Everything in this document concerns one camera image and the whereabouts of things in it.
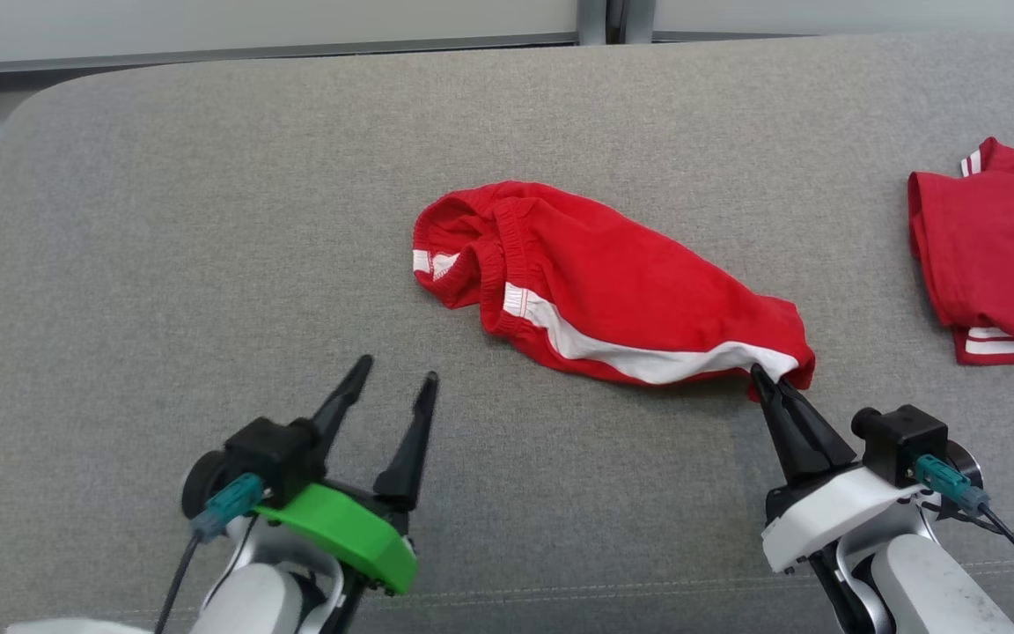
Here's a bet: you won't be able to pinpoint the white cable label tag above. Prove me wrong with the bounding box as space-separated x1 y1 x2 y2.
4 616 158 634

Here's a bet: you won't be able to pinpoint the cable with teal connector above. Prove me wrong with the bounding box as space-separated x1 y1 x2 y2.
153 473 267 634
914 453 1014 617

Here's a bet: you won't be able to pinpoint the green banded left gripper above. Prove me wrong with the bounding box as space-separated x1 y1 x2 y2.
252 354 440 598

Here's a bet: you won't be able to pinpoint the red shorts with white stripe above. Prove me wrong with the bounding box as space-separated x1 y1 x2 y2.
411 180 817 403

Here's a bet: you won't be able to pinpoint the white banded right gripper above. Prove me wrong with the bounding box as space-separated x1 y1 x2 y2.
750 363 926 576

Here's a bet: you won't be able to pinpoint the red shirt with white sleeves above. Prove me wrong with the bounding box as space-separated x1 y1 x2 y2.
907 136 1014 369

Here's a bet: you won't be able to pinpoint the right cable with teal connector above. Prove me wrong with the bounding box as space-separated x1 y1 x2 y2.
914 453 1014 617

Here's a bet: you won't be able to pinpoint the left cable with teal connector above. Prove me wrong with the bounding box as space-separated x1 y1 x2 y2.
153 473 267 634

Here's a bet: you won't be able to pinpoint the grey double partition post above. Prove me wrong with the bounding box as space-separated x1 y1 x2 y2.
577 0 656 47

